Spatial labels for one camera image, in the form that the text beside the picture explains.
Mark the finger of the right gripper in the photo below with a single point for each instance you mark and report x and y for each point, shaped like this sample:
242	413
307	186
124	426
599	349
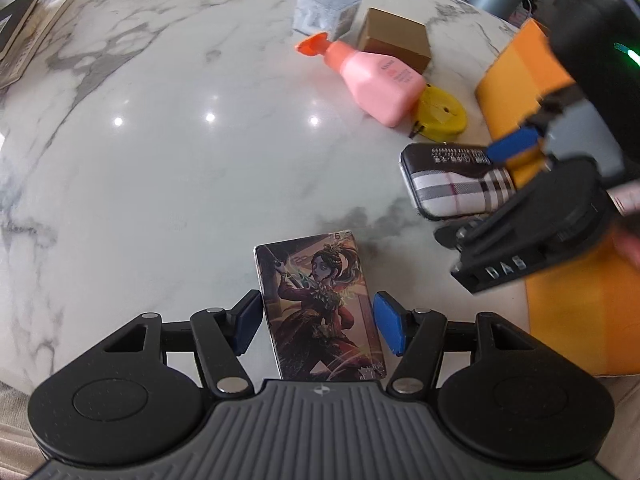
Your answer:
513	144

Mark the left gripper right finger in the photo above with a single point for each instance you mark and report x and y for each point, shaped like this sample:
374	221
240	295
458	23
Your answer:
420	337

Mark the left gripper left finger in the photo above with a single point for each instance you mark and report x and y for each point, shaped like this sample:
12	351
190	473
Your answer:
217	337

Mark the plaid glasses case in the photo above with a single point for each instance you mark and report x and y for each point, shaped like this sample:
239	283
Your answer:
448	181

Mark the anime art card box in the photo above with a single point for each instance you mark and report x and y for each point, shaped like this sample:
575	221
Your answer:
319	310

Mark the person's right hand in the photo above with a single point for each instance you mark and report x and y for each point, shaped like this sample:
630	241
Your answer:
626	236

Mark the pink lotion bottle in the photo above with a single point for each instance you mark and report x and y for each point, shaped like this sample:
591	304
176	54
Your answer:
383	86

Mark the brown cardboard box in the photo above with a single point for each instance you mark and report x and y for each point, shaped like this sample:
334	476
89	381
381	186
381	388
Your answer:
391	34

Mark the large orange storage box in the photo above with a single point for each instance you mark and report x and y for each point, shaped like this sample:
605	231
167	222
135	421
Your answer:
583	299

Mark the translucent white cube box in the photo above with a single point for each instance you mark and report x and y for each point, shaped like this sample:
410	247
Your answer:
335	17

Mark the stack of books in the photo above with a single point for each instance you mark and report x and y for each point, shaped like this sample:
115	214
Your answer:
24	25

